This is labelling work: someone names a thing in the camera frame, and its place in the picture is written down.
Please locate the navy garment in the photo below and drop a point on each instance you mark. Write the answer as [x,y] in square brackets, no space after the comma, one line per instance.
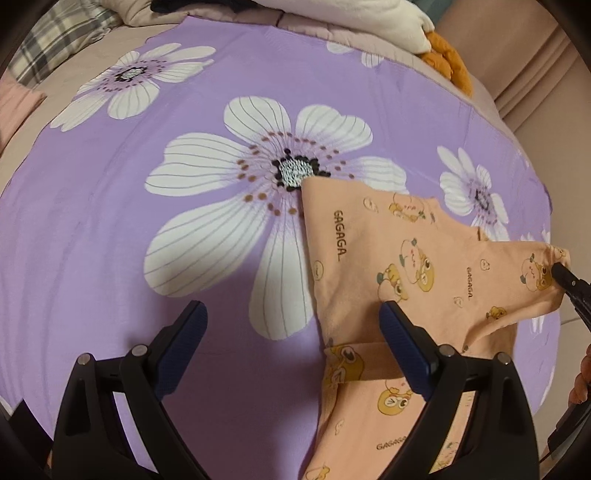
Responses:
[194,4]

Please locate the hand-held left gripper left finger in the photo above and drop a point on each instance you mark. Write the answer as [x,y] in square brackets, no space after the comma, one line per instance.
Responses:
[182,355]

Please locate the purple floral bed sheet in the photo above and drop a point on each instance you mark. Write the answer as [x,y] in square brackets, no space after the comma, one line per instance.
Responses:
[115,230]

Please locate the teal curtain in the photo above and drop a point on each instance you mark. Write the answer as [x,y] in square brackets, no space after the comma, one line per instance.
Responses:
[438,7]

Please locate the person's right hand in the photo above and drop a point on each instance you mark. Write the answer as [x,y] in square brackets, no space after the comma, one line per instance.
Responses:
[582,374]

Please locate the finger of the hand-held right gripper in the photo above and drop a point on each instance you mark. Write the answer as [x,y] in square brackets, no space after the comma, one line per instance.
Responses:
[564,273]
[582,309]

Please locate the orange cartoon-print small shirt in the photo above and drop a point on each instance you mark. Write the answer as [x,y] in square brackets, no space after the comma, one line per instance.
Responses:
[351,277]

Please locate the pink curtain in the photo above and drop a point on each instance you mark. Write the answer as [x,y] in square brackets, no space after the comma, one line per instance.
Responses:
[531,60]

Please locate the plaid pillow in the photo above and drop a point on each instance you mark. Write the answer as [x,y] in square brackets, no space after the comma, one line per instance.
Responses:
[51,41]

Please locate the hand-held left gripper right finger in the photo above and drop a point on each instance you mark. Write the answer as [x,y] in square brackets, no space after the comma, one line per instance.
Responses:
[406,353]

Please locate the pink cloth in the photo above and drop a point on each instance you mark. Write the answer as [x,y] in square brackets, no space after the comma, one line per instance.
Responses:
[18,99]

